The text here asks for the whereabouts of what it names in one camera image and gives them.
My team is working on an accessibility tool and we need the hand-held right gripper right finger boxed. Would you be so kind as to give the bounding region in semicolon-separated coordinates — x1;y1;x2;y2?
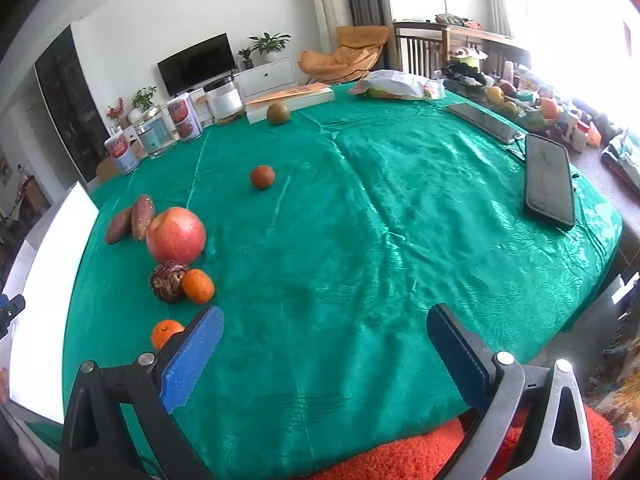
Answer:
426;303;593;480

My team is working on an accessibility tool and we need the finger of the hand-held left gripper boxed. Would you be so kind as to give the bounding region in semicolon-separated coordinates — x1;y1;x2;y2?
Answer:
0;292;26;340

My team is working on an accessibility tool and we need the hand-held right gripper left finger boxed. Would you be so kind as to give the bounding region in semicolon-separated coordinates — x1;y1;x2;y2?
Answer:
59;304;225;480

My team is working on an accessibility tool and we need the small orange tangerine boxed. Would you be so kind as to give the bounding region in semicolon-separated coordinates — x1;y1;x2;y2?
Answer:
181;268;216;305
151;319;185;351

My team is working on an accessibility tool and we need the white cardboard box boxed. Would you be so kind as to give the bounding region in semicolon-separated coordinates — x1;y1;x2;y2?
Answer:
0;181;101;423

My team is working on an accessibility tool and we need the dark brown taro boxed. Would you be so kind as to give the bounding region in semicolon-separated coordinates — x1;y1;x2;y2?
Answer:
149;262;190;304

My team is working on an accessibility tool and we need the red apple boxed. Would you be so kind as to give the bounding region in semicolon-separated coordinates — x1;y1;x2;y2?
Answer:
145;206;207;266

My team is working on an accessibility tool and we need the reddish brown sweet potato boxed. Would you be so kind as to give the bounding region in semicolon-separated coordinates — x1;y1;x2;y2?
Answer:
104;205;135;246
130;194;157;242

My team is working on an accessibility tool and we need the dark reddish orange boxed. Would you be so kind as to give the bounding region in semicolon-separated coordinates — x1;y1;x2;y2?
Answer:
250;165;276;190

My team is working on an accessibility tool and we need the wooden dining chair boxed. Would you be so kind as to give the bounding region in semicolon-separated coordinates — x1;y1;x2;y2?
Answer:
17;174;52;222

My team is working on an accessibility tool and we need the orange fuzzy cushion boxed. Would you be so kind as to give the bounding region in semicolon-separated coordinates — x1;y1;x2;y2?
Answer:
320;404;616;480

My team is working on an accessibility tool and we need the green tablecloth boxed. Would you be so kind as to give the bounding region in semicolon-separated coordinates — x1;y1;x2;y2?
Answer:
61;82;623;478

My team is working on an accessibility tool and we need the colourful patterned rug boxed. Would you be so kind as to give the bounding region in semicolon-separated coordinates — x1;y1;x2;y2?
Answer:
584;270;640;443

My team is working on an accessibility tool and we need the white can red blue label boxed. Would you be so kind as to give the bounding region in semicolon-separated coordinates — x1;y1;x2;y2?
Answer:
104;130;141;177

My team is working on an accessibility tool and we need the black glass cabinet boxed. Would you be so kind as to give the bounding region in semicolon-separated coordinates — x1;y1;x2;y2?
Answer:
34;25;119;184

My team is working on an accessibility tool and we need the green plant in white vase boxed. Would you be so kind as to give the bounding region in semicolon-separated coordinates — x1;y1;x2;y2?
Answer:
129;86;159;125

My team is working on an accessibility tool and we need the folded clothes pile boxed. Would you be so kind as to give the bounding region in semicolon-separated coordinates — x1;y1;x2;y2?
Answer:
600;132;640;197

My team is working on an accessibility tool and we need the brownish green round fruit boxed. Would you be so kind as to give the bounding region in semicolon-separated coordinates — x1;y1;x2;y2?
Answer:
266;102;291;127

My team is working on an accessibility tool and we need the clear jar black lid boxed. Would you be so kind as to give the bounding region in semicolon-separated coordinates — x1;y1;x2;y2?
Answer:
203;75;246;125

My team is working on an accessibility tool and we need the clutter of toys and bottles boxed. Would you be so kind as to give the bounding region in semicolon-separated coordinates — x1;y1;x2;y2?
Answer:
440;47;603;153

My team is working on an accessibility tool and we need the white plastic bag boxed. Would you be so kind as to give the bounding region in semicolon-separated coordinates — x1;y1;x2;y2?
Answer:
349;70;446;102

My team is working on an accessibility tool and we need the flat yellow white box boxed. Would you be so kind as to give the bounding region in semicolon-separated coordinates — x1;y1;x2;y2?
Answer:
245;83;335;125

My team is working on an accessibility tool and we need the white television cabinet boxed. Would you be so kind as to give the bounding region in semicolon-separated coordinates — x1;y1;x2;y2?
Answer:
234;58;297;99

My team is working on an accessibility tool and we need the black flat television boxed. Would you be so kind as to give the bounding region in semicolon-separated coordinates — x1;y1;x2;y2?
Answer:
157;33;237;97

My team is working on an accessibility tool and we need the wooden bench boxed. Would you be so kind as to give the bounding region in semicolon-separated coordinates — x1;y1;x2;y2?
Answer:
392;20;532;79

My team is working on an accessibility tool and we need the orange lounge chair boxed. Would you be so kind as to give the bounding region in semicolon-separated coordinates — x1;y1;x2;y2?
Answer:
298;25;391;84

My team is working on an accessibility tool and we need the large green potted plant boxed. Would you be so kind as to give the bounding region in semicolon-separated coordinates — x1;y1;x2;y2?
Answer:
248;32;292;65

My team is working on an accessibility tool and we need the beige patterned curtain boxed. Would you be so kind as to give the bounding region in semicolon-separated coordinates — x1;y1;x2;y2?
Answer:
305;0;354;49

